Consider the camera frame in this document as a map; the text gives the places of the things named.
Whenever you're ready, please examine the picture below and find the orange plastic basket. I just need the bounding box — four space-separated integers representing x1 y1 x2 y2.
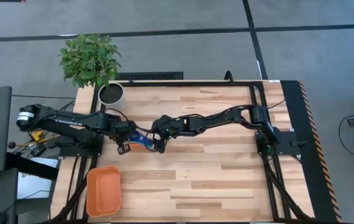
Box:
86 165 123 218

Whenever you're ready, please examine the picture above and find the black table frame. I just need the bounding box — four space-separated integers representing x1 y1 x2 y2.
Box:
52 80 313 224

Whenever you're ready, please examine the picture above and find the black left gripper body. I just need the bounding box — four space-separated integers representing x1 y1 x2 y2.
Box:
114 119 137 144

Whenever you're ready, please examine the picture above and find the yellow tool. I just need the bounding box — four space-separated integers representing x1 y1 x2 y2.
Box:
30 129 45 141

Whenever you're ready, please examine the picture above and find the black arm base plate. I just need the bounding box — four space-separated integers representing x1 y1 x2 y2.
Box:
255 130 307 156
58 136 105 158

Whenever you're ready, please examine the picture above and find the black hazard-striped mat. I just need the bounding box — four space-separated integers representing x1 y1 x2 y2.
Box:
279 80 343 223

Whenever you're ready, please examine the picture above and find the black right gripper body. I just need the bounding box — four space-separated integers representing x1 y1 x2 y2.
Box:
151 114 181 141

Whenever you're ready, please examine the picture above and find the blue measuring cup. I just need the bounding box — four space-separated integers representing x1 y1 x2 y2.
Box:
128 130 154 151

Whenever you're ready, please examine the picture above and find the green leafy plant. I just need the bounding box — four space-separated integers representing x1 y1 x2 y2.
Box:
58 34 123 89

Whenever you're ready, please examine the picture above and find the white plant pot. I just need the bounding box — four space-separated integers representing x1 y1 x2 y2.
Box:
98 82 126 107

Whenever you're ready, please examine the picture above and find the black floor vent grate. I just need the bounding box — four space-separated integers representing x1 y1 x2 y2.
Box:
116 71 184 81

